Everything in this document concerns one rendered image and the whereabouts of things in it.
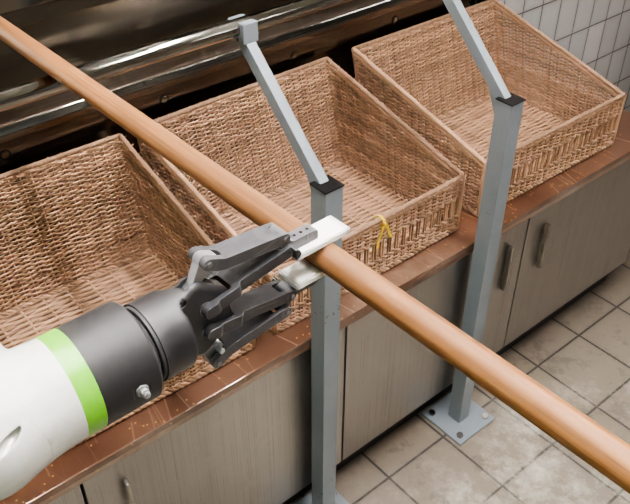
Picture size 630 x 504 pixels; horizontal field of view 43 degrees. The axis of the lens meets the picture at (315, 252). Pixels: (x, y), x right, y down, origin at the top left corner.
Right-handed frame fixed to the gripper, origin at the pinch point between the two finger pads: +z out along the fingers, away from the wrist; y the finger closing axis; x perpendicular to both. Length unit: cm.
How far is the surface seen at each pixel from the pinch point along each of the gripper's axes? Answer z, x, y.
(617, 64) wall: 232, -89, 80
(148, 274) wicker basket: 20, -76, 60
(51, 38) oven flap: 17, -96, 13
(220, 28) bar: 30, -57, 2
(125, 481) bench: -9, -40, 70
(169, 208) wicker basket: 24, -71, 42
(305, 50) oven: 79, -93, 32
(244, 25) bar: 34, -56, 2
